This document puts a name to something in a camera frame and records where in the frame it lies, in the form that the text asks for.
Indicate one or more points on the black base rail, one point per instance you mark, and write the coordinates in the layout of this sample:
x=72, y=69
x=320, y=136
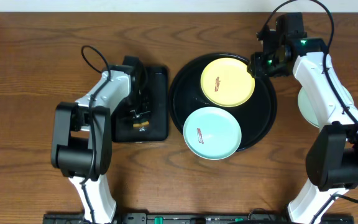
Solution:
x=143, y=218

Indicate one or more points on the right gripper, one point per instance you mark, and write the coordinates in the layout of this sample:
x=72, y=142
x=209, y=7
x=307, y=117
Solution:
x=257, y=62

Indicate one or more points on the orange green sponge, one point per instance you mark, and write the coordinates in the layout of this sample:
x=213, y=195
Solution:
x=141, y=124

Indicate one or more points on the black round tray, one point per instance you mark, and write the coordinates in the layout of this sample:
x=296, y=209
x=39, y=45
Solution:
x=256, y=116

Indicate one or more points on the mint plate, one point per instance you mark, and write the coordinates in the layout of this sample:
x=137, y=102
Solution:
x=309, y=109
x=212, y=133

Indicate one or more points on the yellow plate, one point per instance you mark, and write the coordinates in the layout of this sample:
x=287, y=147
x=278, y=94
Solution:
x=226, y=82

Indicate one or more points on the black rectangular tray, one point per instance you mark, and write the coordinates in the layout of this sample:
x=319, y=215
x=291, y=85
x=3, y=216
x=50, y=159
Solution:
x=157, y=130

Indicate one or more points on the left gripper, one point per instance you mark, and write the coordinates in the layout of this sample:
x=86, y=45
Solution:
x=142, y=112

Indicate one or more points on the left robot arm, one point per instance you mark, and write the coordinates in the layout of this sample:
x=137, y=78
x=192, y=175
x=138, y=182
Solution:
x=82, y=137

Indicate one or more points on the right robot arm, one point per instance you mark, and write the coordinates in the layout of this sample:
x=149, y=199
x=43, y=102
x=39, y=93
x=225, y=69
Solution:
x=332, y=161

